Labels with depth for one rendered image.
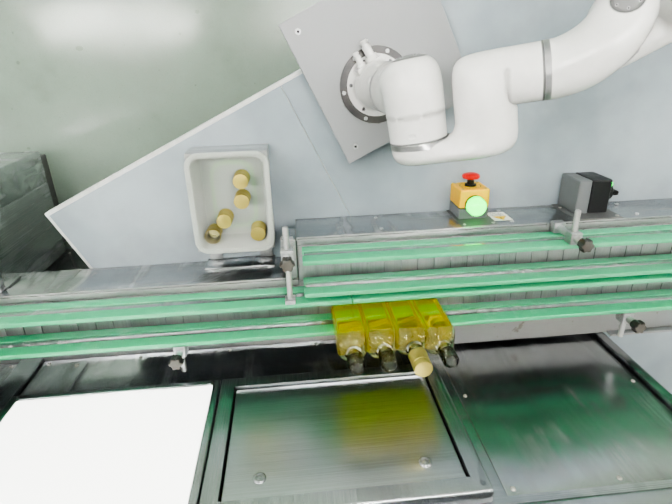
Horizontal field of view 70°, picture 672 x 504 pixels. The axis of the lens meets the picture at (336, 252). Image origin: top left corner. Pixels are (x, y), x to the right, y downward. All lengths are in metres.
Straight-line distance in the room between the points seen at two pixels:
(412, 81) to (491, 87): 0.12
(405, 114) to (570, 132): 0.59
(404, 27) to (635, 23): 0.48
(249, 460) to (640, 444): 0.72
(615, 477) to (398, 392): 0.40
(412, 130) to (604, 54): 0.27
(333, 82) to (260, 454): 0.74
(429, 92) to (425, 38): 0.34
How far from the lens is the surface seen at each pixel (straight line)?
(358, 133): 1.09
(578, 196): 1.25
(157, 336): 1.13
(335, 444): 0.94
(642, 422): 1.17
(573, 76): 0.78
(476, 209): 1.12
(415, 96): 0.78
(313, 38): 1.06
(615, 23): 0.78
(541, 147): 1.27
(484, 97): 0.77
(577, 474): 1.01
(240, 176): 1.07
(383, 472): 0.89
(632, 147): 1.39
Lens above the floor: 1.85
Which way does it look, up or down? 66 degrees down
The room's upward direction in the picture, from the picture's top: 166 degrees clockwise
